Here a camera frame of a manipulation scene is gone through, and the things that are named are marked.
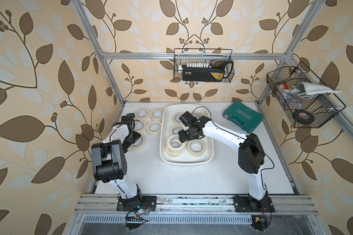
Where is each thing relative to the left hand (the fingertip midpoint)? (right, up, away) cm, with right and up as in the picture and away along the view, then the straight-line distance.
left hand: (132, 141), depth 92 cm
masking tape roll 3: (+1, +9, +13) cm, 16 cm away
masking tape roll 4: (+11, +7, +13) cm, 18 cm away
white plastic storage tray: (+20, +17, +14) cm, 30 cm away
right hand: (+33, +2, -2) cm, 33 cm away
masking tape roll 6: (+43, +17, +16) cm, 49 cm away
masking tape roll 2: (+11, +18, +21) cm, 30 cm away
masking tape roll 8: (+40, -5, +2) cm, 41 cm away
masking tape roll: (0, +18, +21) cm, 27 cm away
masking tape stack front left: (+27, -4, -4) cm, 27 cm away
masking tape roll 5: (+4, -3, +2) cm, 5 cm away
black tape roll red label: (+92, +15, -20) cm, 95 cm away
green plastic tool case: (+79, +14, +13) cm, 81 cm away
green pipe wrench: (-7, +17, +18) cm, 25 cm away
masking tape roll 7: (+26, +6, +10) cm, 29 cm away
